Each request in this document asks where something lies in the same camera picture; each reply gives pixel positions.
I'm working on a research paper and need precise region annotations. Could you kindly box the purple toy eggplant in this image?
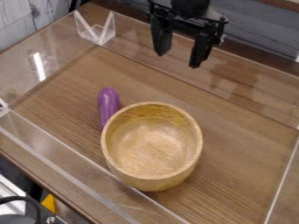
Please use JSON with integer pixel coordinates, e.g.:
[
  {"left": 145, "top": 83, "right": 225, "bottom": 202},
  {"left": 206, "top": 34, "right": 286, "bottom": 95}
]
[{"left": 98, "top": 87, "right": 121, "bottom": 129}]

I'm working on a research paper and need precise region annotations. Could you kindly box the brown wooden bowl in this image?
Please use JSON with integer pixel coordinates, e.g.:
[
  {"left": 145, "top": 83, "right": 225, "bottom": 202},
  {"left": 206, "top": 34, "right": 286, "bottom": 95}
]
[{"left": 101, "top": 101, "right": 204, "bottom": 192}]

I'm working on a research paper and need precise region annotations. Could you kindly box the clear acrylic tray enclosure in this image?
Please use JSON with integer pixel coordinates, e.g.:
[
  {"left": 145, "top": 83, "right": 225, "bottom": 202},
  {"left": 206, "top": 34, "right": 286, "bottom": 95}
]
[{"left": 0, "top": 7, "right": 299, "bottom": 224}]

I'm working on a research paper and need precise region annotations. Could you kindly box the black device with yellow label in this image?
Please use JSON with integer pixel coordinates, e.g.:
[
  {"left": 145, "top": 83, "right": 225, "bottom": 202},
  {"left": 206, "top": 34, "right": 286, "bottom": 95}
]
[{"left": 0, "top": 192, "right": 70, "bottom": 224}]

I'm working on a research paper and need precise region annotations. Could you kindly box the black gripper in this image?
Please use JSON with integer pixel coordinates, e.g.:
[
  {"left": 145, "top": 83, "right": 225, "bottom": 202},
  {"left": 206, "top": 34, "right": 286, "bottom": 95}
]
[{"left": 149, "top": 0, "right": 230, "bottom": 68}]

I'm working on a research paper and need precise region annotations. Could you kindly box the black cable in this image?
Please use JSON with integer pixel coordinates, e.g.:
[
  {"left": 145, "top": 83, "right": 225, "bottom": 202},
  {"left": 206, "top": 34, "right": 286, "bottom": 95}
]
[{"left": 0, "top": 195, "right": 43, "bottom": 224}]

